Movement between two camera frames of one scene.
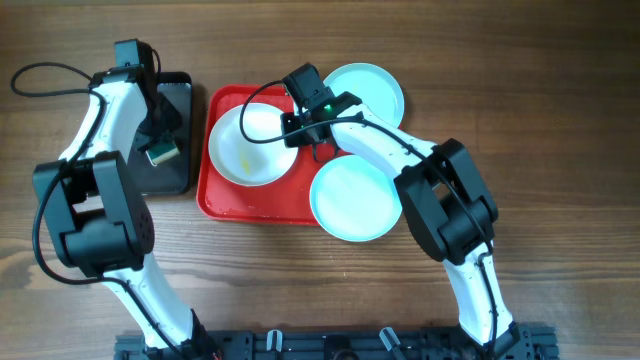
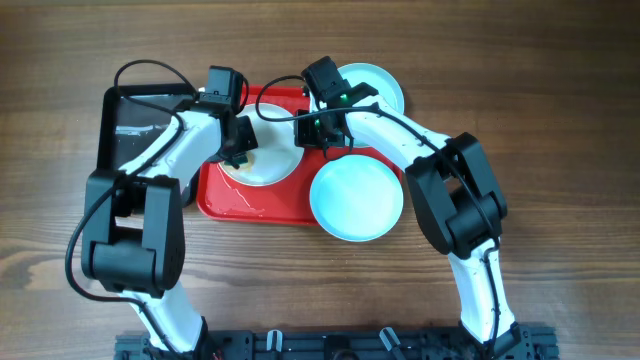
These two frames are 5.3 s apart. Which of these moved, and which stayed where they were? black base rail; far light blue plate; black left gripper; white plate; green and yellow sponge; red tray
Moved: black left gripper; green and yellow sponge
Stayed: white plate; far light blue plate; red tray; black base rail
